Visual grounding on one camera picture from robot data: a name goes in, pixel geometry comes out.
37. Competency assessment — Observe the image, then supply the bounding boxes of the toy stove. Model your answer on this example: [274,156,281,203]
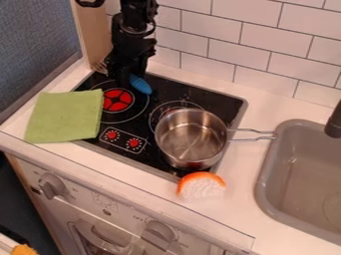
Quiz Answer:
[72,70,249,183]

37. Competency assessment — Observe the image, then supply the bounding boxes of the green cloth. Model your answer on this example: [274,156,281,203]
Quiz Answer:
[22,88,106,144]

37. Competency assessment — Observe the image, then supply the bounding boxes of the blue fork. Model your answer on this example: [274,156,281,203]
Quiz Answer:
[90,59,154,96]

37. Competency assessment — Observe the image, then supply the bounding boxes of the tap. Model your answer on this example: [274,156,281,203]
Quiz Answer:
[323,99,341,139]

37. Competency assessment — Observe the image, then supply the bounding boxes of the silver pot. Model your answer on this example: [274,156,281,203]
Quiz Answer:
[153,107,279,171]

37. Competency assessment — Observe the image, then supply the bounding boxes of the yellow toy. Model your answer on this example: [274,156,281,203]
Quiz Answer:
[9,243,41,255]

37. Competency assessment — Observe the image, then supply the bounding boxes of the toy sink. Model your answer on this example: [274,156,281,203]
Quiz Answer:
[252,118,341,246]

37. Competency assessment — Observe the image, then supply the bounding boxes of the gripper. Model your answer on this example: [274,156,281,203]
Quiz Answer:
[105,33,159,89]

